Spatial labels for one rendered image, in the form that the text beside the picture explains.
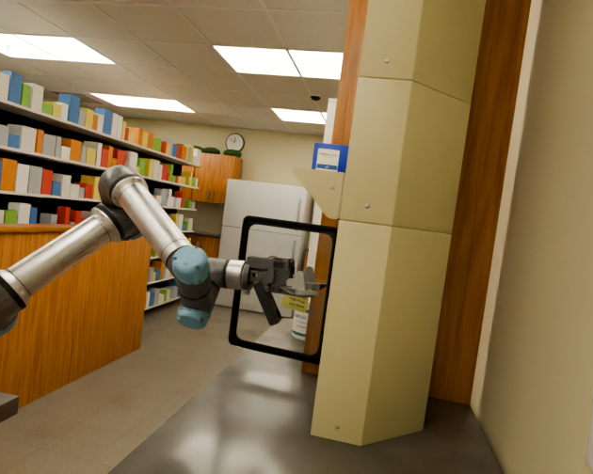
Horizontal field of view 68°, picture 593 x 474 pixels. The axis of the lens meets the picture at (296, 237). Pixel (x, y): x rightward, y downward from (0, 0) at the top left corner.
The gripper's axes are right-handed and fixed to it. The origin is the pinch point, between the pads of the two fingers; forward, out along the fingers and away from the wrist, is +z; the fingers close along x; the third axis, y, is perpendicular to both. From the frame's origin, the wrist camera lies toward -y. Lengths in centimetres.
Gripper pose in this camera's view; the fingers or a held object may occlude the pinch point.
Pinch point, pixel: (324, 292)
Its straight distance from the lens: 108.6
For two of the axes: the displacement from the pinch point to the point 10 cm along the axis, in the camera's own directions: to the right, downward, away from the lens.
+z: 9.8, 0.8, -2.0
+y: 0.8, -10.0, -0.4
